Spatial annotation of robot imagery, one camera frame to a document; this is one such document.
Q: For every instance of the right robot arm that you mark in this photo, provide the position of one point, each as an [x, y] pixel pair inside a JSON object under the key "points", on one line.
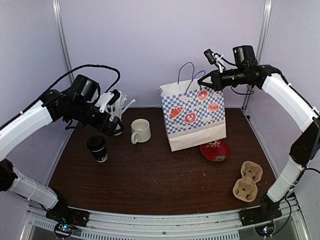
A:
{"points": [[306, 118]]}

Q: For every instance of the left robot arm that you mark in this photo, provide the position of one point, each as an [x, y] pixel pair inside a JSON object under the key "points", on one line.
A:
{"points": [[83, 102]]}

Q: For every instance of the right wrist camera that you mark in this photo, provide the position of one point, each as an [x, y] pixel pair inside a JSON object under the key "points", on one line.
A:
{"points": [[215, 59]]}

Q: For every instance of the white ceramic mug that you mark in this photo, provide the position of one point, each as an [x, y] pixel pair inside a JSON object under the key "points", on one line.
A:
{"points": [[140, 131]]}

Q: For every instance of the aluminium front rail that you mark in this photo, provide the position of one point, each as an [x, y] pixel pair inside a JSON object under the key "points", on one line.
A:
{"points": [[223, 225]]}

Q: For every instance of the red floral plate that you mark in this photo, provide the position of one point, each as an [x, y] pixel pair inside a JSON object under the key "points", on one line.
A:
{"points": [[215, 151]]}

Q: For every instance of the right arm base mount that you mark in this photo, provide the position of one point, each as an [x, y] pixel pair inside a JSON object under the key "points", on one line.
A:
{"points": [[261, 217]]}

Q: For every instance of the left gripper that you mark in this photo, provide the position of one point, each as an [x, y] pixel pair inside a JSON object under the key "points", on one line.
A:
{"points": [[109, 131]]}

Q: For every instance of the blue checkered paper bag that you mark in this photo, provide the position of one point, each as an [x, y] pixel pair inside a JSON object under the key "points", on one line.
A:
{"points": [[193, 115]]}

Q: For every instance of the white paper cup with straws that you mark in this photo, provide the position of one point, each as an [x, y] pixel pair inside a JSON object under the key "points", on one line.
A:
{"points": [[119, 127]]}

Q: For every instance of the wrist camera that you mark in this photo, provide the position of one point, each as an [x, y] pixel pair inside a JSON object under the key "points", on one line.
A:
{"points": [[215, 59], [108, 98]]}

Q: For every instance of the cardboard cup carrier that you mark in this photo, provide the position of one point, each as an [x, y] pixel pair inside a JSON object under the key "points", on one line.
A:
{"points": [[245, 188]]}

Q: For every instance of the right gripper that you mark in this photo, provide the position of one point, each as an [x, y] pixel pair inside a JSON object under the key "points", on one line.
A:
{"points": [[217, 84]]}

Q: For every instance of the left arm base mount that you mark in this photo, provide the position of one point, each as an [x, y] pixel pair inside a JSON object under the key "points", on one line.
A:
{"points": [[68, 220]]}

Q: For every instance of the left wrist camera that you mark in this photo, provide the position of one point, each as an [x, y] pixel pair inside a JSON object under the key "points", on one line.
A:
{"points": [[108, 98]]}

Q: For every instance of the left aluminium post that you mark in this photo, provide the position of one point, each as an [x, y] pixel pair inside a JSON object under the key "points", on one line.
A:
{"points": [[61, 32]]}

